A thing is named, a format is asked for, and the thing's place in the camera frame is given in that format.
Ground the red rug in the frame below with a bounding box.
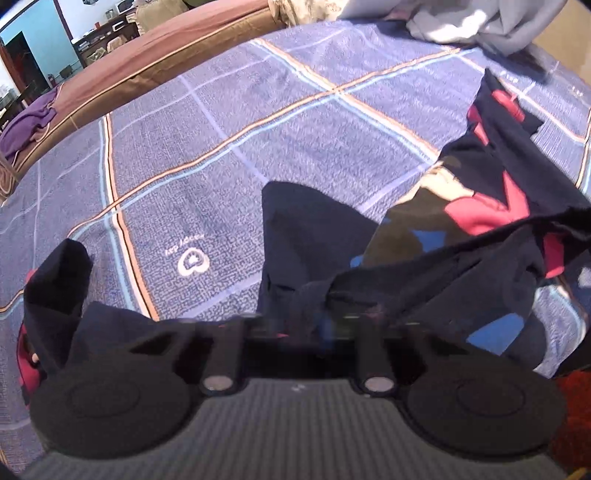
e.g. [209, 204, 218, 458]
[553, 368, 591, 469]

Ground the brown blanket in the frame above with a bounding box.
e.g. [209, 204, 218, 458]
[0, 4, 289, 201]

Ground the navy printed shirt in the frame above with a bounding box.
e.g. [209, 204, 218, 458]
[16, 68, 591, 407]

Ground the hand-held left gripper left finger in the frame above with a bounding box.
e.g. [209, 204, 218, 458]
[130, 318, 246, 399]

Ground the blue plaid bedsheet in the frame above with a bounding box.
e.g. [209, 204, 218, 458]
[0, 18, 591, 467]

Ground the grey and white clothes pile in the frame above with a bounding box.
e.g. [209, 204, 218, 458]
[405, 0, 570, 60]

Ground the dark wooden shelf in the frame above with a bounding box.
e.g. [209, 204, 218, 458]
[70, 11, 140, 68]

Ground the beige patterned cloth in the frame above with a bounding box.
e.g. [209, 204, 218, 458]
[268, 0, 345, 27]

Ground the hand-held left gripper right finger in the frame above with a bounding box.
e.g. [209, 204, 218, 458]
[355, 317, 465, 397]

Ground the purple cloth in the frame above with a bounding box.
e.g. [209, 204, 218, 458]
[0, 85, 60, 161]

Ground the blue doorway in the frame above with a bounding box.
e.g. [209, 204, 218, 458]
[0, 31, 52, 109]

